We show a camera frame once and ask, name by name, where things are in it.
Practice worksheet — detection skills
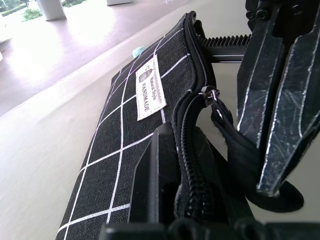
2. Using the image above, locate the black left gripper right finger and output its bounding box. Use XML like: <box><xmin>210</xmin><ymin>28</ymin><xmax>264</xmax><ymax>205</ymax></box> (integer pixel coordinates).
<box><xmin>194</xmin><ymin>126</ymin><xmax>254</xmax><ymax>222</ymax></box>

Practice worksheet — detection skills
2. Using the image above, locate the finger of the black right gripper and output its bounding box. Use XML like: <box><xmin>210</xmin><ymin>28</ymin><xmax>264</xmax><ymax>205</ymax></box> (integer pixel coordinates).
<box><xmin>235</xmin><ymin>6</ymin><xmax>294</xmax><ymax>150</ymax></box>
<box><xmin>255</xmin><ymin>31</ymin><xmax>320</xmax><ymax>199</ymax></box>

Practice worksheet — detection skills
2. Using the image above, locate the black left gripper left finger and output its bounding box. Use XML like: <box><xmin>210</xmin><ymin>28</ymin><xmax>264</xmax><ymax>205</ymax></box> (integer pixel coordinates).
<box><xmin>126</xmin><ymin>124</ymin><xmax>182</xmax><ymax>224</ymax></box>

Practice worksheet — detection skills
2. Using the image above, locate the black grid fabric zipper pouch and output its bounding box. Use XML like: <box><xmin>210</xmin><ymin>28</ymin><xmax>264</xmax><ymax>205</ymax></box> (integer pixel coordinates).
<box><xmin>57</xmin><ymin>11</ymin><xmax>305</xmax><ymax>240</ymax></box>

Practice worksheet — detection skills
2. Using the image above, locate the teal capped pen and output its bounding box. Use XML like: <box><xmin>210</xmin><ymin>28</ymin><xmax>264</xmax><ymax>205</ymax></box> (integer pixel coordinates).
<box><xmin>131</xmin><ymin>45</ymin><xmax>149</xmax><ymax>60</ymax></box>

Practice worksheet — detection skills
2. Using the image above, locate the white square pillar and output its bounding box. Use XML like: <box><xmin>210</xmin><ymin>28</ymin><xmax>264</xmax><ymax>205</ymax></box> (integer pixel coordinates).
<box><xmin>105</xmin><ymin>0</ymin><xmax>133</xmax><ymax>6</ymax></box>
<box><xmin>38</xmin><ymin>0</ymin><xmax>67</xmax><ymax>21</ymax></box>

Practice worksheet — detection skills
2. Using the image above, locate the green shrub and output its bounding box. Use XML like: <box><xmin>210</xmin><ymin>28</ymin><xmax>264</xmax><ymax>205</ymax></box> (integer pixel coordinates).
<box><xmin>22</xmin><ymin>8</ymin><xmax>44</xmax><ymax>21</ymax></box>

